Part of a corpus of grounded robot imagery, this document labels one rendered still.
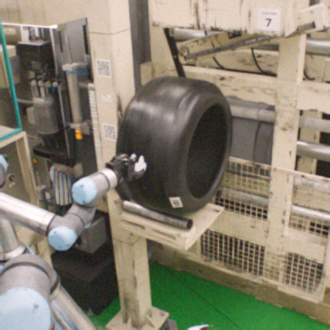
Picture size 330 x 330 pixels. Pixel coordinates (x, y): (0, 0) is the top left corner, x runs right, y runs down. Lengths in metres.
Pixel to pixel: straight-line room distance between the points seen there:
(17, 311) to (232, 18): 1.37
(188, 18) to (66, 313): 1.29
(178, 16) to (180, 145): 0.60
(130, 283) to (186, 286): 0.59
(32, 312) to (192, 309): 1.93
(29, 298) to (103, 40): 1.21
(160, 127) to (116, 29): 0.47
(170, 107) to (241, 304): 1.53
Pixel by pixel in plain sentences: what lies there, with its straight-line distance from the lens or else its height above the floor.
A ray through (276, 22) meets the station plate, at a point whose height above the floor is 1.69.
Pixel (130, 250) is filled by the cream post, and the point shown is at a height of 0.58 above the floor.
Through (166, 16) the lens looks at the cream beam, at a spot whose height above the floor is 1.69.
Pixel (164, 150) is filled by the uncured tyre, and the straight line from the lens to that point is 1.69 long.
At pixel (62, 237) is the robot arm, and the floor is 1.21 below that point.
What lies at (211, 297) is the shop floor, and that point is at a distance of 2.93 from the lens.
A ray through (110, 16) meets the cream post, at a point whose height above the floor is 1.72.
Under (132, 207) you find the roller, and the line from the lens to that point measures 2.07.
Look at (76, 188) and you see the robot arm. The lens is 1.46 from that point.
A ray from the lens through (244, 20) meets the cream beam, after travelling 1.89.
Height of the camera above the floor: 2.01
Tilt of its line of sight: 27 degrees down
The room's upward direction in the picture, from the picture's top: 3 degrees counter-clockwise
